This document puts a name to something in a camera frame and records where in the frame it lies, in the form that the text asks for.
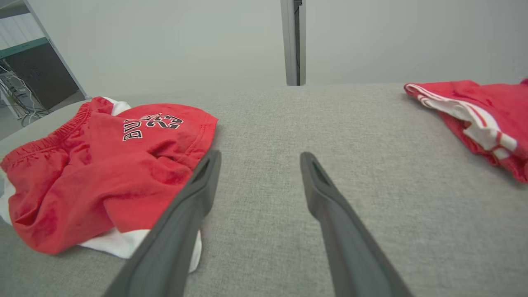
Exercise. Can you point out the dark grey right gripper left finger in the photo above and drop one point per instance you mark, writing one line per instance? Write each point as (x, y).
(173, 239)

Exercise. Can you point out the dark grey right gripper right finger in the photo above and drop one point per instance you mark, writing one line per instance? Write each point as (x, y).
(350, 247)

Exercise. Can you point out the grey partition post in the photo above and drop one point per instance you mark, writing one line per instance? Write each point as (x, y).
(288, 41)

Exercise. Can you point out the grey metal table leg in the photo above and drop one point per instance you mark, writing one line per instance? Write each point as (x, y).
(53, 45)

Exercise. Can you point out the dark grey cabinet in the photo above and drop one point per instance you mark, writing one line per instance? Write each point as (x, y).
(45, 78)

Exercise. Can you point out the red shorts white stripe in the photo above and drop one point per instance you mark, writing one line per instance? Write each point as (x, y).
(103, 177)

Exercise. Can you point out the red Bulls 23 jersey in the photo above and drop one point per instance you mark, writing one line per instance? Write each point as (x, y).
(495, 103)

